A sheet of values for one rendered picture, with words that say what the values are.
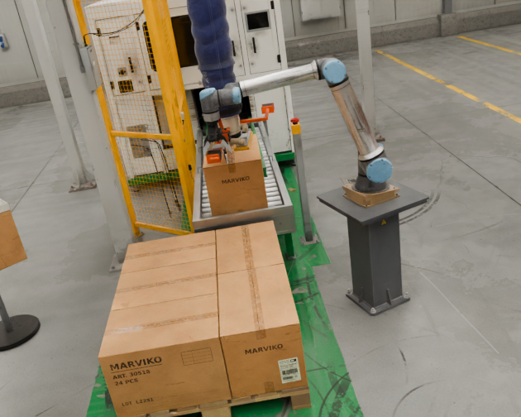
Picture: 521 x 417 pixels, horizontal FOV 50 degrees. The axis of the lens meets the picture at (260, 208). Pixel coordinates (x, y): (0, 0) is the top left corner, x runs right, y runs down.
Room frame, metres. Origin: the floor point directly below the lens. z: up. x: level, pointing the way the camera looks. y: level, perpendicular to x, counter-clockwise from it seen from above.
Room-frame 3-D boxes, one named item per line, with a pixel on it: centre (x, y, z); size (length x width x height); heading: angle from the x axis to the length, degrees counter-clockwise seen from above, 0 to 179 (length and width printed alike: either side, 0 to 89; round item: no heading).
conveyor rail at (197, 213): (4.68, 0.48, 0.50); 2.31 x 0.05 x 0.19; 2
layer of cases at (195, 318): (2.85, 0.41, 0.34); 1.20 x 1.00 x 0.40; 2
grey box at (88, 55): (4.24, 1.06, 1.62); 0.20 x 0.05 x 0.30; 2
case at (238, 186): (3.89, 0.14, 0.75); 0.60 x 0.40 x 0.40; 0
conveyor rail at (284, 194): (4.70, -0.17, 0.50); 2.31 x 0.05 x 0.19; 2
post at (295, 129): (4.11, -0.36, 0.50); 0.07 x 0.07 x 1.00; 2
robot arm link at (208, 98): (3.04, 0.18, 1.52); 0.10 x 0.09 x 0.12; 89
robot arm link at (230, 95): (3.05, 0.07, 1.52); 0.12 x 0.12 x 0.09; 89
